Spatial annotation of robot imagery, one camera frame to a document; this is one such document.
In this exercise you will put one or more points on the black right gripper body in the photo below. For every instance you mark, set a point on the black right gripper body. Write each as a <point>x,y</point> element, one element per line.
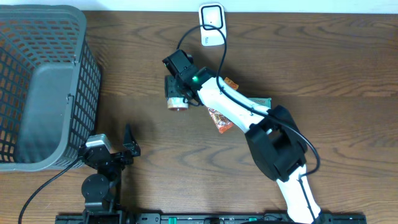
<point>172,85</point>

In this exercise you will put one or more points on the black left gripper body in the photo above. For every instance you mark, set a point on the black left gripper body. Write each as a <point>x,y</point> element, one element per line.
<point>119,161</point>

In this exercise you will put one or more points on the green lid jar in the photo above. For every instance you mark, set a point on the green lid jar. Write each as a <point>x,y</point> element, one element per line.
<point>176,104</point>

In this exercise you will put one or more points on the orange white snack packet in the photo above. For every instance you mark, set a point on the orange white snack packet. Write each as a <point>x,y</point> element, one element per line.
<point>231,83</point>

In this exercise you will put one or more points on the orange Top candy bar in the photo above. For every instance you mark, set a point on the orange Top candy bar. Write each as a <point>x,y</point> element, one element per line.
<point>222,123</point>

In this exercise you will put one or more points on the light blue wipes packet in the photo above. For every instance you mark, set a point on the light blue wipes packet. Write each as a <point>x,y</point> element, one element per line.
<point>264,102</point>

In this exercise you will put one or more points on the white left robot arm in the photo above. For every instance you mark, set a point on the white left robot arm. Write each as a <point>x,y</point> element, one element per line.
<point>102,190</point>

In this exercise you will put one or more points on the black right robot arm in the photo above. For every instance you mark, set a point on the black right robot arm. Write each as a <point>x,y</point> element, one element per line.
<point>277,146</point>

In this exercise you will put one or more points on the white barcode scanner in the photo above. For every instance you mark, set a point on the white barcode scanner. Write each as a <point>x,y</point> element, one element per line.
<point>212,21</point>

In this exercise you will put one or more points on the dark grey plastic basket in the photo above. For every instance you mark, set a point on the dark grey plastic basket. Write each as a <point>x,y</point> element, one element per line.
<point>50,85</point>

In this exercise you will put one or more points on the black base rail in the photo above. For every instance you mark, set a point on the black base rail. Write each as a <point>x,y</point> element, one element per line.
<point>155,218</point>

